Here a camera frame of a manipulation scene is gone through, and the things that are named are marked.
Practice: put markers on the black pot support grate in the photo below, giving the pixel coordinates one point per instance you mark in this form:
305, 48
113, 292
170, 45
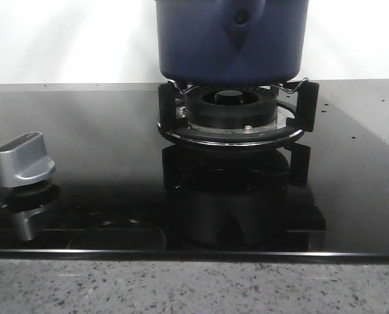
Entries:
296, 109

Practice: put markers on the blue cooking pot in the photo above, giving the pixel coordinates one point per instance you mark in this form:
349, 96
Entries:
231, 43

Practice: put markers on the silver stove control knob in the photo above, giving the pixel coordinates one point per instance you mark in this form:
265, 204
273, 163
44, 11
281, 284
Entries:
24, 161

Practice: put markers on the black gas burner head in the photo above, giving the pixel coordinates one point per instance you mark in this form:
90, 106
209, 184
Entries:
230, 109

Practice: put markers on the black glass gas cooktop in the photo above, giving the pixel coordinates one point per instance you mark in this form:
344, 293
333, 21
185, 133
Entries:
120, 191

